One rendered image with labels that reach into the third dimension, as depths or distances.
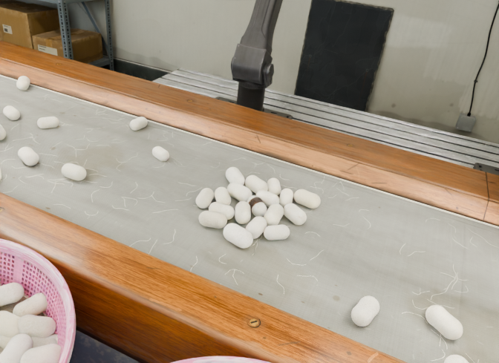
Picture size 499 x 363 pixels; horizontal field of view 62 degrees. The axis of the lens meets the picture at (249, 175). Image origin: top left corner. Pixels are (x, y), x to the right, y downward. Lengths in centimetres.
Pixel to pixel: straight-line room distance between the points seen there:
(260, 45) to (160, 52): 214
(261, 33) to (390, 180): 44
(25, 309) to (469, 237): 52
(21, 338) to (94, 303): 7
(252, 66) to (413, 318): 61
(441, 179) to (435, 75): 187
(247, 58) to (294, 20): 168
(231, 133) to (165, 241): 27
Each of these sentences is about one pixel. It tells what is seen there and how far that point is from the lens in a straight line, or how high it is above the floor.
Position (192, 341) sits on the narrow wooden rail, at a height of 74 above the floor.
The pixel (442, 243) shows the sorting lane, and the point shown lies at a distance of 58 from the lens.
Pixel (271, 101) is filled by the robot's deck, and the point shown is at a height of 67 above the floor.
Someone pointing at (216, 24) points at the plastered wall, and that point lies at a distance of 277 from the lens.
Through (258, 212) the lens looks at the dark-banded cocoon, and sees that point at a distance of 52.
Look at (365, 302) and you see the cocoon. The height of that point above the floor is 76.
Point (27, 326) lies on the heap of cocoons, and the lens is 43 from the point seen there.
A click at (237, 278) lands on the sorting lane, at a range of 45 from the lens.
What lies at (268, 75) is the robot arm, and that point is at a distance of 91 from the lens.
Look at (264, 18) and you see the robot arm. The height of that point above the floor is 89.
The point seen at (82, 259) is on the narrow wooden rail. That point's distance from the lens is 44.
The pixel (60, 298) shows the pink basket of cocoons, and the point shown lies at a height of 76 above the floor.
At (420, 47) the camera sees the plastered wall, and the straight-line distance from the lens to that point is 250.
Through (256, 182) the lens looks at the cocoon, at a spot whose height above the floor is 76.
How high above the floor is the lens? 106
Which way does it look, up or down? 31 degrees down
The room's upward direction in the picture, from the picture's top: 7 degrees clockwise
